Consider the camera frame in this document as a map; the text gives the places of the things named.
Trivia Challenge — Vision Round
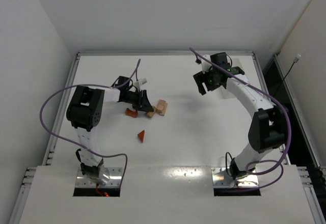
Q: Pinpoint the orange arch wood block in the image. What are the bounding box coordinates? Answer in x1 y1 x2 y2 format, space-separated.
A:
125 108 138 118

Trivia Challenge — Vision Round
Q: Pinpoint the light wood block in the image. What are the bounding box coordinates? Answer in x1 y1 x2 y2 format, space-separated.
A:
156 100 168 116

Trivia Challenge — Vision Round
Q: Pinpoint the striped dark wood block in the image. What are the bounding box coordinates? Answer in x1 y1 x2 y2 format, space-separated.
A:
146 106 156 118

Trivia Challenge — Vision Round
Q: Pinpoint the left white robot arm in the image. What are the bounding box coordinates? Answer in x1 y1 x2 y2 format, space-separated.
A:
66 76 154 182

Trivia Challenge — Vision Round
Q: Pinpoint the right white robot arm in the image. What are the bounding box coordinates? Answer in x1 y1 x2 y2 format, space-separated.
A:
193 51 292 179

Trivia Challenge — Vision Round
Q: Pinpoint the orange triangle wood block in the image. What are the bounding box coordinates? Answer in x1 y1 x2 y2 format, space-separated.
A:
137 130 145 143

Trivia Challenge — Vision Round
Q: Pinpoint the white plastic bin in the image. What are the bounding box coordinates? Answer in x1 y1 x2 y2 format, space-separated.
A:
220 58 243 99

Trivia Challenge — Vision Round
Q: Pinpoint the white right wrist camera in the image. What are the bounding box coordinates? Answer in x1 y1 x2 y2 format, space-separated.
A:
201 54 211 73

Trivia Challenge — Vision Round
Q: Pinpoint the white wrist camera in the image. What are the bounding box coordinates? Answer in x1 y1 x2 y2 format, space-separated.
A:
201 54 211 73
134 78 147 90

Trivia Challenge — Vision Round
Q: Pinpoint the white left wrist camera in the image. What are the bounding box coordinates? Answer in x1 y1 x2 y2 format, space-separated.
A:
134 78 147 90

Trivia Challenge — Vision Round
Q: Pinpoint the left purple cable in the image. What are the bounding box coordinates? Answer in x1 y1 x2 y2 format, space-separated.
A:
39 58 142 186

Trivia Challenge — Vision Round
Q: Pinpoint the purple cable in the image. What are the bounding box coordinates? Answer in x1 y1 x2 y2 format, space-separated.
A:
188 47 293 190
39 58 142 186

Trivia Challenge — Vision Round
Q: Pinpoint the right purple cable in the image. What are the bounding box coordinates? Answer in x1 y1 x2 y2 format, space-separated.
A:
188 47 293 190

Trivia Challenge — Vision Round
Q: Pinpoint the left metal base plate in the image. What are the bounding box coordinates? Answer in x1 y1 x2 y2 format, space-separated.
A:
75 167 123 188

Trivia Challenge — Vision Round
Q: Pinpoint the metal base plate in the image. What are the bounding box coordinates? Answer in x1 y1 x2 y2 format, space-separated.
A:
211 167 259 189
75 167 123 188

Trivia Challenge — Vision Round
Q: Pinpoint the black cable with white plug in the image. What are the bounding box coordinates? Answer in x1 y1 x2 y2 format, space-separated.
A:
271 53 302 100

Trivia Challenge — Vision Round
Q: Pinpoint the aluminium table frame rail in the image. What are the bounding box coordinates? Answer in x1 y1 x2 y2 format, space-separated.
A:
39 53 80 166

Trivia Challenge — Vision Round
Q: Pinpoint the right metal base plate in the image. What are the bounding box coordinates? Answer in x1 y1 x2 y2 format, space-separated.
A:
211 167 259 189

